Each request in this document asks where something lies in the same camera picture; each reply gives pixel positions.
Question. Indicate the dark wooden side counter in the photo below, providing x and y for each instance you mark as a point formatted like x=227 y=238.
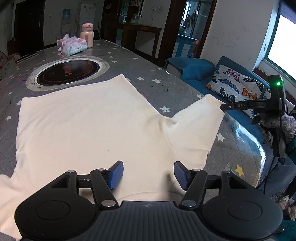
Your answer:
x=138 y=29

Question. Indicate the grey star print tablecloth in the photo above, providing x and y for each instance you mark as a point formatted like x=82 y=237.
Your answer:
x=143 y=60

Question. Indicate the blue and white cabinet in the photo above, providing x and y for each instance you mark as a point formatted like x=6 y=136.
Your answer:
x=182 y=46

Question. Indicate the dark wooden door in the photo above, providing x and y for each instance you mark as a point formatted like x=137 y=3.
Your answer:
x=27 y=27

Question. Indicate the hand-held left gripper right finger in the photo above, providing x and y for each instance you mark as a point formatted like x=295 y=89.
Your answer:
x=180 y=173

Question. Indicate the cream long sleeve shirt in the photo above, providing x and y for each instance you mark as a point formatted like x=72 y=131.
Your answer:
x=92 y=129

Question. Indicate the dark wooden display cabinet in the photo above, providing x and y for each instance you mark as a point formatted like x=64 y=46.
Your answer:
x=111 y=14

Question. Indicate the dark wooden doorway frame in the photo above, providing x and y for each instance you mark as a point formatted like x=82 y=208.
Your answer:
x=168 y=30

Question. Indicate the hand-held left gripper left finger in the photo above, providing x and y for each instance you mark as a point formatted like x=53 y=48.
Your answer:
x=116 y=173

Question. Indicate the blue sofa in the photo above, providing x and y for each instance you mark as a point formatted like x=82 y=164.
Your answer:
x=231 y=62

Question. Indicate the built-in round induction cooktop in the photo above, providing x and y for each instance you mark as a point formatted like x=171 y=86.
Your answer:
x=67 y=71

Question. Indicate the butterfly print pillow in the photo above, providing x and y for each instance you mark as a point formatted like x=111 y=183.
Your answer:
x=233 y=83

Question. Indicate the black remote control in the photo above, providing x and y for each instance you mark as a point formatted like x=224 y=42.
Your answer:
x=26 y=57

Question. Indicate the glass kettle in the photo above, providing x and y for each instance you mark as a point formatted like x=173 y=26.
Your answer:
x=134 y=19

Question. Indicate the person's shoe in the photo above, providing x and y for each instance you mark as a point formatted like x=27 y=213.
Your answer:
x=288 y=206

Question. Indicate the white water dispenser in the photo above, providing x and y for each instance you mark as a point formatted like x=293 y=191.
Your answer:
x=65 y=29

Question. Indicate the person's right hand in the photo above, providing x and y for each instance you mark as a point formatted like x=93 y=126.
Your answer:
x=286 y=127

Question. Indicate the pink thermos bottle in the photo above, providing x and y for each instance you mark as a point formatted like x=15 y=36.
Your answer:
x=86 y=37

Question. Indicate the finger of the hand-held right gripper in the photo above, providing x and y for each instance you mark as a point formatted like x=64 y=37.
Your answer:
x=229 y=107

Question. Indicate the pink tissue box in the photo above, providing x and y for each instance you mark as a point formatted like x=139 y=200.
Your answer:
x=61 y=41

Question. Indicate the white soft tissue pack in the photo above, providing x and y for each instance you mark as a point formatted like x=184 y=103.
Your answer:
x=75 y=47

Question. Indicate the person's leg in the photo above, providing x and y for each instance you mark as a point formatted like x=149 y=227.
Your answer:
x=282 y=176

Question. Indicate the white refrigerator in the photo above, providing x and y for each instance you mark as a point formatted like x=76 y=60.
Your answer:
x=87 y=14

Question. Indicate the polka dot play tent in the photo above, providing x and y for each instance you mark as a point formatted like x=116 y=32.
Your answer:
x=7 y=67

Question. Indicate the bright window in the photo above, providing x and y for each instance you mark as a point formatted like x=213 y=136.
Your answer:
x=284 y=44

